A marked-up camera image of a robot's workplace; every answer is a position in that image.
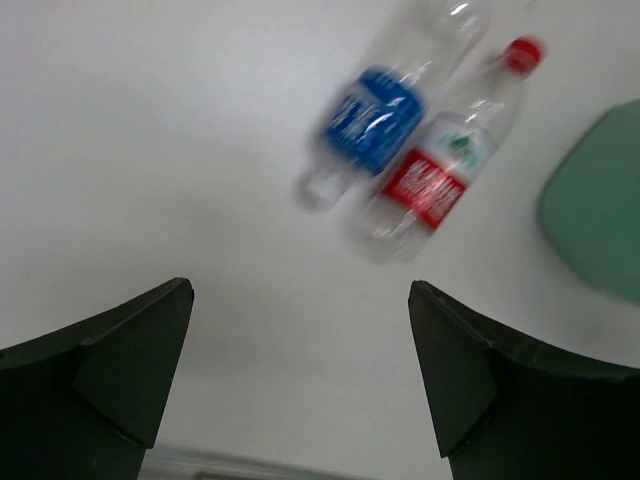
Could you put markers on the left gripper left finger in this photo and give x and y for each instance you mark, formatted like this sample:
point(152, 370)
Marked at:
point(87, 401)

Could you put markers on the red label plastic bottle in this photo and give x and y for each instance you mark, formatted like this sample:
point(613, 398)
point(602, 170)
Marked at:
point(469, 127)

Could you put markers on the green plastic bin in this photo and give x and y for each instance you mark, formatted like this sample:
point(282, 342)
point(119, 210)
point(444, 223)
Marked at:
point(588, 210)

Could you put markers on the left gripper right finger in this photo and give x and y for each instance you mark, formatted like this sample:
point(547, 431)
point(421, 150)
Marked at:
point(505, 405)

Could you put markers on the blue label plastic bottle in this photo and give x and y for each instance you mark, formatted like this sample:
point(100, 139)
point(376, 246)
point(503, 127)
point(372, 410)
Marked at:
point(373, 116)

